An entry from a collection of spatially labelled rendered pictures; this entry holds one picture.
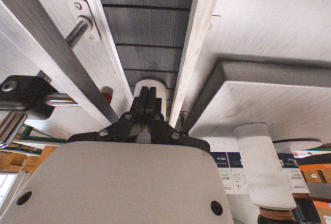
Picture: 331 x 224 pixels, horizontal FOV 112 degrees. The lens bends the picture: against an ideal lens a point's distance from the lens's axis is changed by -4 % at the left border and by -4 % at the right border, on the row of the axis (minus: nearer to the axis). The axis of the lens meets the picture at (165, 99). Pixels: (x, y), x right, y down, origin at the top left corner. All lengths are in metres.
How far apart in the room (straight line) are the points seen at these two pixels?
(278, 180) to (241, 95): 0.22
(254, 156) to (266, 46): 0.26
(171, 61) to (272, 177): 0.34
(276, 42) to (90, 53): 0.30
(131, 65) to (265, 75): 0.21
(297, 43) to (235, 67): 0.10
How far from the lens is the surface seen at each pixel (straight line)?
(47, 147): 2.08
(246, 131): 0.40
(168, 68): 0.17
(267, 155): 0.39
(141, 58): 0.16
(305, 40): 0.29
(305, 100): 0.35
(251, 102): 0.29
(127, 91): 0.23
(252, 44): 0.24
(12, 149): 4.19
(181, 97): 0.16
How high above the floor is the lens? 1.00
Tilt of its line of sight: 32 degrees down
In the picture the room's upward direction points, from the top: 178 degrees counter-clockwise
